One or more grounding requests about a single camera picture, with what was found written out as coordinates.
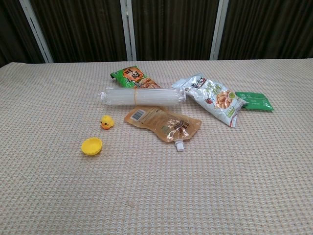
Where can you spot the dark pleated curtain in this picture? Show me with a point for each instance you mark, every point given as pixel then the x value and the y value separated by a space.
pixel 171 27

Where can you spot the white metal frame post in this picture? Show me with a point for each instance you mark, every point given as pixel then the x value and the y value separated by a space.
pixel 220 29
pixel 36 31
pixel 128 29

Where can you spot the yellow plastic cup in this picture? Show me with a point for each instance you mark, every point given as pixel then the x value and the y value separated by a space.
pixel 91 146

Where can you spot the green and orange snack bag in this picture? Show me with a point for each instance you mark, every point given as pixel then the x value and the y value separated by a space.
pixel 132 77

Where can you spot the beige woven tablecloth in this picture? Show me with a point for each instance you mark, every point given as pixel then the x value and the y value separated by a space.
pixel 156 195

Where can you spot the small yellow rubber duck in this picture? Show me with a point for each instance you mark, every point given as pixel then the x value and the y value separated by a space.
pixel 106 122

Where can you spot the white snack bag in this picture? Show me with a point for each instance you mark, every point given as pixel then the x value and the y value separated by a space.
pixel 215 98

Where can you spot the green flat packet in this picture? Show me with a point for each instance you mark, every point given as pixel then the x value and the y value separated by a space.
pixel 256 101

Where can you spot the brown spout drink pouch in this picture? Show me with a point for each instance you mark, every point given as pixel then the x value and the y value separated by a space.
pixel 161 122

